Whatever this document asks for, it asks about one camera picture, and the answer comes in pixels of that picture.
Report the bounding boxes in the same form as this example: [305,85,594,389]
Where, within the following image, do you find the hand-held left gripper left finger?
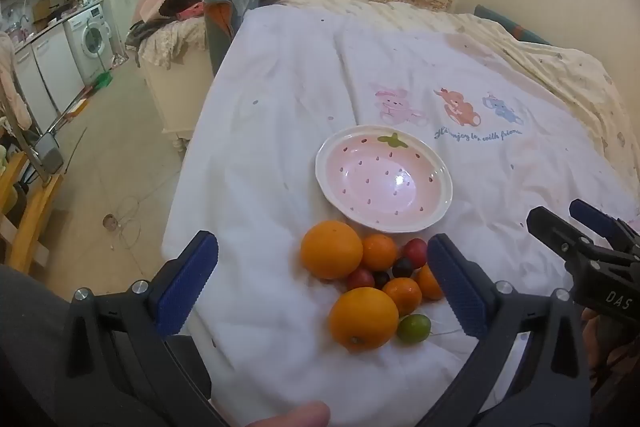
[62,230,231,427]

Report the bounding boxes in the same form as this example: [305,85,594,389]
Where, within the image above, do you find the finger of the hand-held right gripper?
[569,199,640,254]
[526,205,602,259]

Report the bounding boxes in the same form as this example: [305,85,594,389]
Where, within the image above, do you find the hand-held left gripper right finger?
[415,233,593,427]

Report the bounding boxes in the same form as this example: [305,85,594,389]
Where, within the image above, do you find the small tangerine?
[382,277,423,318]
[417,263,446,301]
[361,233,398,271]

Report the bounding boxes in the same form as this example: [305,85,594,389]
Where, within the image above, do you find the red cherry tomato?
[403,238,429,270]
[346,268,376,292]

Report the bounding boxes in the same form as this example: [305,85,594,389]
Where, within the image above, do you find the green grape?
[397,313,432,344]

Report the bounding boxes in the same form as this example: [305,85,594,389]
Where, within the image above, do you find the large orange with stem mark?
[328,286,400,353]

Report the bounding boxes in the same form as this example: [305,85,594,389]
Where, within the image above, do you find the large smooth orange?
[300,220,364,281]

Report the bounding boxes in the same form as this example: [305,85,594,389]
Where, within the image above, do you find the pink strawberry pattern plate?
[314,124,454,233]

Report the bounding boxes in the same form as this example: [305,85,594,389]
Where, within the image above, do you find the person's right hand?
[580,309,640,403]

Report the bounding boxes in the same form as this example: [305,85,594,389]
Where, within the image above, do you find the person's left hand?
[244,400,332,427]

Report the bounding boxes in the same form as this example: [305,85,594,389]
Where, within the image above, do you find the cream floral quilt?
[280,0,633,172]

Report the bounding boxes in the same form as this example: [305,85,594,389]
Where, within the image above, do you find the yellow wooden chair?
[0,152,65,275]

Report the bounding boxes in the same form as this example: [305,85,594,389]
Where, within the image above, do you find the white cartoon printed blanket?
[161,0,640,427]

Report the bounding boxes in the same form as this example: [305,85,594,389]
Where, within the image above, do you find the grey metal stand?
[10,97,66,185]

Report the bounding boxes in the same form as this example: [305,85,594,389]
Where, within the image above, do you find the teal pillow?
[474,4,553,46]

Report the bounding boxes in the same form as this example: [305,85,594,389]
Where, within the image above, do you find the cream sofa with floral cover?
[135,14,218,154]

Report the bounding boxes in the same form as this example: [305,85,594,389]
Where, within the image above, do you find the white kitchen cabinet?
[14,24,86,130]

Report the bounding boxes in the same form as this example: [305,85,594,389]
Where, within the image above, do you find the grey orange bag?
[202,0,263,78]

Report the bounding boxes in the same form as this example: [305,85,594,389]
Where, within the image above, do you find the white washing machine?
[65,3,116,84]

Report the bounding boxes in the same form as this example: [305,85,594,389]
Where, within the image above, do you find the white floor cable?
[111,196,166,253]

